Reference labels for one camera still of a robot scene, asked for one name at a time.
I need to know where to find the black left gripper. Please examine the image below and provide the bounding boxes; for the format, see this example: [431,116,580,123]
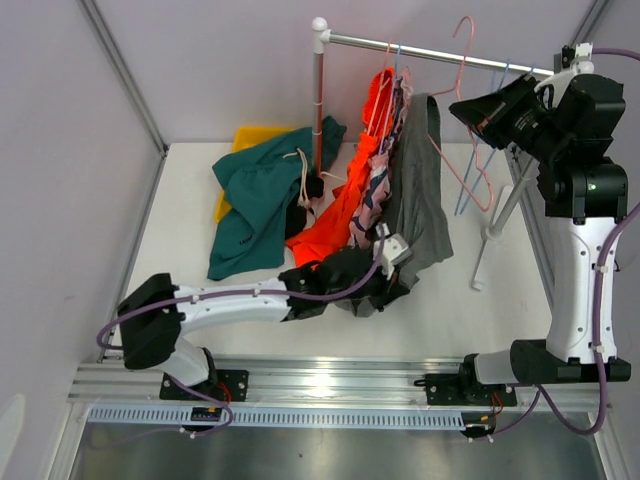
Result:
[326,253,409,313]

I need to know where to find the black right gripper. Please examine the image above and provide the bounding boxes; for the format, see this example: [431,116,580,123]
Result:
[452,73,571,164]

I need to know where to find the blue hanger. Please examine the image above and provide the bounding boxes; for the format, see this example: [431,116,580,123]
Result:
[469,63,536,201]
[378,42,403,154]
[453,59,512,217]

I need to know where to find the black shorts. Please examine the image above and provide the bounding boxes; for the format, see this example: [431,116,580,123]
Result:
[285,176,324,239]

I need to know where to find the pink patterned shorts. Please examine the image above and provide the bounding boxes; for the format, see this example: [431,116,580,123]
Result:
[348,68,413,248]

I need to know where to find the pink hanger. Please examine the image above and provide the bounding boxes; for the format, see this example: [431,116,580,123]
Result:
[358,46,395,152]
[429,15,495,213]

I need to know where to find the grey shorts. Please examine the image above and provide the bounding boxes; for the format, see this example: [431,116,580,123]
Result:
[334,93,455,319]

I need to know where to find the teal shorts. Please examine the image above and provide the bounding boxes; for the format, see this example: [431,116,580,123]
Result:
[207,127,318,281]

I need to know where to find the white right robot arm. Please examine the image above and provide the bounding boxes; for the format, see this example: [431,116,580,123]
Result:
[449,73,632,404]

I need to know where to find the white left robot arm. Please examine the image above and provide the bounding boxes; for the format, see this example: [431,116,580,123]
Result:
[118,240,411,400]

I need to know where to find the orange shorts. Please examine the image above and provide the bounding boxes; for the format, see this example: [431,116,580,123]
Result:
[284,69,396,269]

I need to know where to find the yellow plastic tray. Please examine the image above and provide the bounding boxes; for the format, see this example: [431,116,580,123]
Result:
[213,126,292,223]

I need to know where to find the silver clothes rack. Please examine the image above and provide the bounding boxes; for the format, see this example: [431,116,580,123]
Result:
[303,16,596,291]

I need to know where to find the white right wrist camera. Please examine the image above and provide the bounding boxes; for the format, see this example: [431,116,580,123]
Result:
[534,42,595,99]

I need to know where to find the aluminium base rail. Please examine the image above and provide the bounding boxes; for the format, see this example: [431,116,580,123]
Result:
[67,352,614,405]

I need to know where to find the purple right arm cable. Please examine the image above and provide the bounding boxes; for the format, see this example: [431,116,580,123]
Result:
[534,47,640,437]

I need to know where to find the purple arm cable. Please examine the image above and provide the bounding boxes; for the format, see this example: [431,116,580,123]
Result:
[534,47,640,437]
[94,223,387,441]

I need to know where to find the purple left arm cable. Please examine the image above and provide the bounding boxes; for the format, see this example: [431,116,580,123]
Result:
[94,223,387,441]

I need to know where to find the grey slotted cable duct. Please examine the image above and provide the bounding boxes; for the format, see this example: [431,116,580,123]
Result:
[87,404,493,431]

